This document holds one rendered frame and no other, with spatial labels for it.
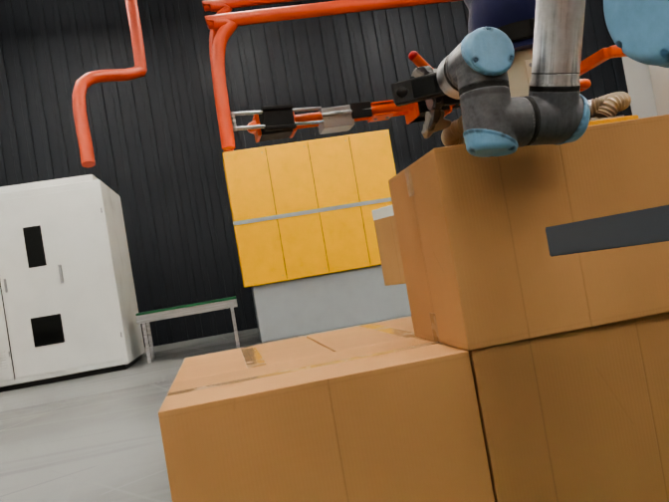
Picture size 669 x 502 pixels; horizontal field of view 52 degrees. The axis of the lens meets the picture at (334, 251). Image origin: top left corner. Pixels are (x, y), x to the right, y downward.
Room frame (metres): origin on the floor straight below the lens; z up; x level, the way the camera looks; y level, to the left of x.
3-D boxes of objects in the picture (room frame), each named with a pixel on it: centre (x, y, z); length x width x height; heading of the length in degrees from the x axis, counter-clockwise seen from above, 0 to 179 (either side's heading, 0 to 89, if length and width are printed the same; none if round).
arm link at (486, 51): (1.24, -0.32, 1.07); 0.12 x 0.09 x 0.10; 11
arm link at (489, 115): (1.23, -0.32, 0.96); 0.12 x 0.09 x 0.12; 108
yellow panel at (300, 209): (9.28, 0.18, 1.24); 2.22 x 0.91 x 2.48; 99
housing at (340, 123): (1.50, -0.05, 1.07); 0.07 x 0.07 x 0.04; 11
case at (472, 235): (1.57, -0.49, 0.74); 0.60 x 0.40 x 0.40; 99
